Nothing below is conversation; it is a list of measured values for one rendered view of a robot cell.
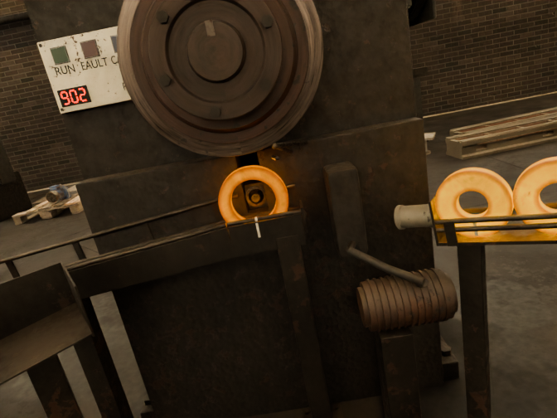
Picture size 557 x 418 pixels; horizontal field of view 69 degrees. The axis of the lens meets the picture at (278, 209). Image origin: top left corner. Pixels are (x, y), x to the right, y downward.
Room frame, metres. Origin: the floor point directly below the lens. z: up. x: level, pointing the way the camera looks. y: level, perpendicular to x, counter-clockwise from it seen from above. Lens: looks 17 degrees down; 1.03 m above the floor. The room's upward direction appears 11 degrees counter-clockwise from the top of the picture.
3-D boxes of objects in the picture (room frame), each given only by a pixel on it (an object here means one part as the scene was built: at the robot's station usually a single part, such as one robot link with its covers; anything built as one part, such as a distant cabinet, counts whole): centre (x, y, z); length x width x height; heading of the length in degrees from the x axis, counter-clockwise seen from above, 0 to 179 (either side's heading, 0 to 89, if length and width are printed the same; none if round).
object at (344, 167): (1.03, -0.17, 0.68); 0.11 x 0.08 x 0.24; 177
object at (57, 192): (5.04, 2.62, 0.25); 0.40 x 0.24 x 0.22; 177
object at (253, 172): (1.03, 0.06, 0.75); 0.18 x 0.03 x 0.18; 88
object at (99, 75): (1.15, 0.40, 1.15); 0.26 x 0.02 x 0.18; 87
